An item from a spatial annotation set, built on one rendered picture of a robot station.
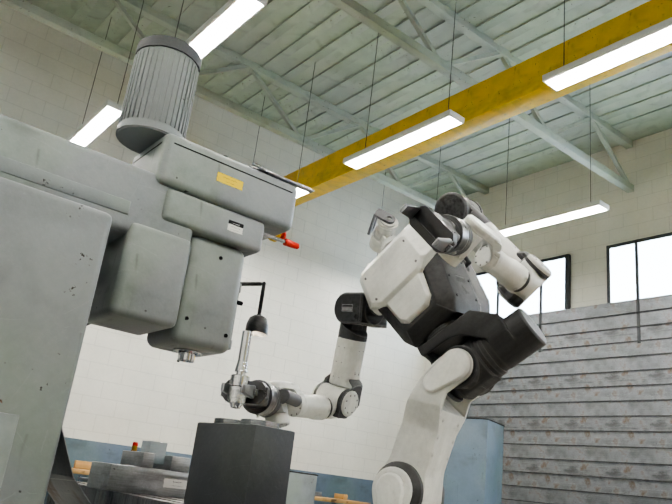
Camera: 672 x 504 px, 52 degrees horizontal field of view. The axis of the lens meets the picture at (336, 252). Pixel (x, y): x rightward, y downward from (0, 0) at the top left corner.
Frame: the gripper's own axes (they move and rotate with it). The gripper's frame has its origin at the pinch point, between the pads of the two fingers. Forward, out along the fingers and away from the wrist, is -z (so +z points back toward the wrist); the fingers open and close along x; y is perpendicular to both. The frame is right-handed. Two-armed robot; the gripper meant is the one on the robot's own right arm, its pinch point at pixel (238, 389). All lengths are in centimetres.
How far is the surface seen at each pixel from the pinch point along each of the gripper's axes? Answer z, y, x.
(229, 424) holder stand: -8.3, 9.1, 3.4
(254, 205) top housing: 20, -58, -15
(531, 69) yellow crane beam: 429, -380, 39
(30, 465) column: -26.4, 22.7, -32.9
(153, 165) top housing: -3, -61, -36
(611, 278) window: 808, -293, 126
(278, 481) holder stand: -4.4, 20.0, 15.7
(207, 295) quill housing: 14.6, -27.9, -21.8
